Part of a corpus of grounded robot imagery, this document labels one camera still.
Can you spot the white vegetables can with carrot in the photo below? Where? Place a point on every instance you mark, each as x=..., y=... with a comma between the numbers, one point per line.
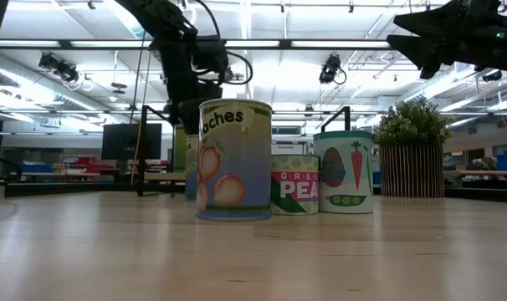
x=345, y=175

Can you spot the red boxes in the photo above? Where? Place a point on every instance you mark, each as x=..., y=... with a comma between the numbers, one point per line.
x=84, y=161

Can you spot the potted plant in ribbed pot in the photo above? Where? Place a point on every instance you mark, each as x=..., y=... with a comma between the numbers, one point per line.
x=412, y=171

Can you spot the tall peaches can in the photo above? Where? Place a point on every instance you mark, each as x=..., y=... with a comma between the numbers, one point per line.
x=237, y=167

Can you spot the black monitor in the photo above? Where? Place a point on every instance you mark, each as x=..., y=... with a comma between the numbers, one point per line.
x=124, y=142

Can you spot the black ceiling spotlight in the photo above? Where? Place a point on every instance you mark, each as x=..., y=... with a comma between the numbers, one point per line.
x=331, y=69
x=492, y=76
x=59, y=67

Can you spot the tall peas can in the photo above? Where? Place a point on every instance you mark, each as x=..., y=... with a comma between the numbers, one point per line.
x=191, y=175

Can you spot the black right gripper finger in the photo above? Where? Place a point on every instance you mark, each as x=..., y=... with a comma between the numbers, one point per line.
x=416, y=50
x=429, y=21

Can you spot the white sign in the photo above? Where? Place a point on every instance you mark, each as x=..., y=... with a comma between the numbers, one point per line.
x=288, y=149

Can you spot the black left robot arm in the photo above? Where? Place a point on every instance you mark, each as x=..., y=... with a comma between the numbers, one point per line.
x=174, y=42

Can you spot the small green peas can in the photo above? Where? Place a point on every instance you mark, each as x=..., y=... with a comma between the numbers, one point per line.
x=295, y=188

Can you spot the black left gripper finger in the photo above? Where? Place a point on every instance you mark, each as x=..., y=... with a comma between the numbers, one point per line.
x=188, y=119

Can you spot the wooden background table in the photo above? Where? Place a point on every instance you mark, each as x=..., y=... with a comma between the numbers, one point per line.
x=488, y=172

